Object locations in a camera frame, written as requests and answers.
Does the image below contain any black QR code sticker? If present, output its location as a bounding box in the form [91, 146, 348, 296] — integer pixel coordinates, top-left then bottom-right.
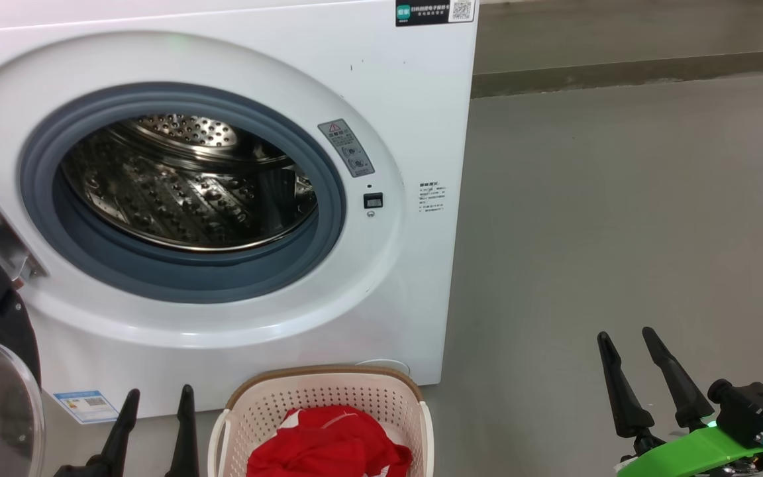
[395, 0, 476, 28]

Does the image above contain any cream perforated laundry basket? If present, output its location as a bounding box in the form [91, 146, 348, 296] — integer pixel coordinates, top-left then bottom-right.
[208, 364, 435, 477]

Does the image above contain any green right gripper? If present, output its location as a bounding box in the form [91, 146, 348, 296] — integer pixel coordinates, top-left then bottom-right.
[597, 327, 763, 477]

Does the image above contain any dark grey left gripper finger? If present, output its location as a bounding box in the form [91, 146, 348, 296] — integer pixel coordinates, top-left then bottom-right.
[165, 384, 201, 477]
[90, 389, 141, 477]

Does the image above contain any blue energy label sticker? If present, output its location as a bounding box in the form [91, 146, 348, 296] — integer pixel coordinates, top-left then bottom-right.
[54, 390, 120, 425]

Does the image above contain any white front-load washing machine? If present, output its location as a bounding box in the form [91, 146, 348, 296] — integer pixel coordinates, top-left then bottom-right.
[0, 0, 480, 420]

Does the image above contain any red cloth garment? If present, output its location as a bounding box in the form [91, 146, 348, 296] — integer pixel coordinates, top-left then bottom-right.
[247, 405, 414, 477]

